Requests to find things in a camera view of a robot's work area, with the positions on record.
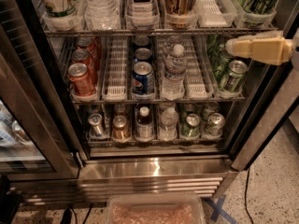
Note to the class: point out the bronze can bottom shelf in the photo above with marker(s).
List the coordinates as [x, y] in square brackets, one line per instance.
[120, 129]

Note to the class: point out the middle red soda can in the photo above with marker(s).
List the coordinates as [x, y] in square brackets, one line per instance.
[84, 56]

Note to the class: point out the white green tall can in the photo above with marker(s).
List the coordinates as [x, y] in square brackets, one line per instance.
[59, 0]

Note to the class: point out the dark bottle white cap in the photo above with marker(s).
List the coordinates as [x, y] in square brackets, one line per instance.
[144, 124]

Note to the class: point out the glass fridge door left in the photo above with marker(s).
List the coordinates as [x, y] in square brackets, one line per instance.
[32, 90]

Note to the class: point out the empty white tray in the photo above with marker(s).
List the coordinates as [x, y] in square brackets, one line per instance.
[216, 13]
[197, 82]
[115, 78]

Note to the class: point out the back blue pepsi can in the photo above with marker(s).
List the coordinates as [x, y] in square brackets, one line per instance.
[141, 41]

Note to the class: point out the front red soda can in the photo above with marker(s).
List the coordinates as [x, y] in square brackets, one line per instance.
[81, 78]

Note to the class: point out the blue tape cross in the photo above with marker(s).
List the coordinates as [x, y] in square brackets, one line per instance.
[218, 211]

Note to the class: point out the back red soda can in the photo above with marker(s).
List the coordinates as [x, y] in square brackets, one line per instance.
[89, 43]

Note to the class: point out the stainless steel fridge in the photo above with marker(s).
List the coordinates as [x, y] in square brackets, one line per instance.
[107, 168]

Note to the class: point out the front water bottle middle shelf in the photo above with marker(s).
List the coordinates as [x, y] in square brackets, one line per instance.
[175, 65]

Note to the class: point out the blue pepsi can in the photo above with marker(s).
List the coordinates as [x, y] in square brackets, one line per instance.
[141, 41]
[143, 79]
[143, 55]

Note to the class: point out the empty white tray left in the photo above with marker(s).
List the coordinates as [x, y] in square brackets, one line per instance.
[115, 78]

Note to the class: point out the empty white tray right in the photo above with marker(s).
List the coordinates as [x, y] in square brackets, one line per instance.
[197, 82]

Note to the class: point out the back green can middle shelf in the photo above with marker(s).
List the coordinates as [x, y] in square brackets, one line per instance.
[213, 45]

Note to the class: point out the water bottle bottom shelf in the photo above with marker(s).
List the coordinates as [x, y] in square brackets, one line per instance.
[168, 124]

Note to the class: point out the clear plastic bin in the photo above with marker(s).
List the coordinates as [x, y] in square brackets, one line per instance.
[155, 208]

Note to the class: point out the green can bottom shelf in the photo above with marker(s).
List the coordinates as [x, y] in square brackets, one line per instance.
[190, 126]

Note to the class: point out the clear water bottle top shelf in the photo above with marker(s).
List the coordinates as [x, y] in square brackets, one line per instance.
[102, 15]

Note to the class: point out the silver can bottom shelf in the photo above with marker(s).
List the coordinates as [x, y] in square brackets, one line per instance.
[96, 122]

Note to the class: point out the front blue pepsi can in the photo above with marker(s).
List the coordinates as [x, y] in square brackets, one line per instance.
[143, 79]

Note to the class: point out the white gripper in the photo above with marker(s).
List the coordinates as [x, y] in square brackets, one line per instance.
[260, 49]

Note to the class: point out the middle blue pepsi can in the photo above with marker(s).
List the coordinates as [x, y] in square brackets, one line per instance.
[143, 55]

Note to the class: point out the steel fridge door right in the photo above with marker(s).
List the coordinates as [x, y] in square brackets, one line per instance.
[274, 104]

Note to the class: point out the front green can middle shelf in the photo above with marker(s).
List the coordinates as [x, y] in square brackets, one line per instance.
[233, 76]

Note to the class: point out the empty white top tray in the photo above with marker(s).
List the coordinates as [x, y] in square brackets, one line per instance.
[216, 13]

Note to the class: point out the red soda can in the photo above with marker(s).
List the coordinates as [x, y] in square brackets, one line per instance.
[89, 43]
[81, 78]
[84, 56]

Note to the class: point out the tea bottle dark label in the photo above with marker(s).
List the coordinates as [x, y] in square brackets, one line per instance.
[142, 13]

